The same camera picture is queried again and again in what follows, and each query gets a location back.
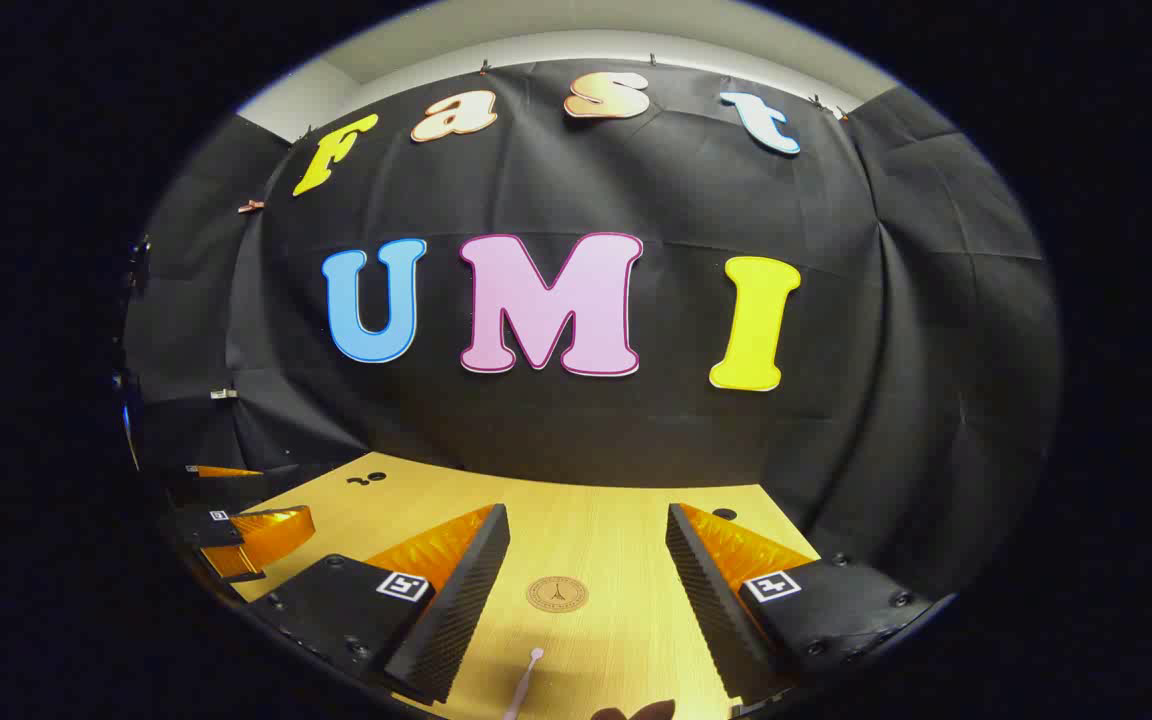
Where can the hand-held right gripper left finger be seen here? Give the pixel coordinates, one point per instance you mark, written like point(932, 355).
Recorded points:
point(466, 600)

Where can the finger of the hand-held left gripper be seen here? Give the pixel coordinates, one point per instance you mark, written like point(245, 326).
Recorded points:
point(266, 535)
point(221, 482)

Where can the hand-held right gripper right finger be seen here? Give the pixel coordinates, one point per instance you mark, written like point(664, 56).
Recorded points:
point(701, 590)

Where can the round cork coaster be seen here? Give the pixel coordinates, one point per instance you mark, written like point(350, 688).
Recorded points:
point(556, 594)

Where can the white toothbrush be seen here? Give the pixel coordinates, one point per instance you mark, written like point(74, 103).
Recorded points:
point(524, 690)

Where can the wooden desktop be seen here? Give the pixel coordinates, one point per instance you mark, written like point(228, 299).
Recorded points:
point(596, 540)

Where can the black backdrop cloth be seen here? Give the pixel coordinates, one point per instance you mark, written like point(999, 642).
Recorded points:
point(636, 440)

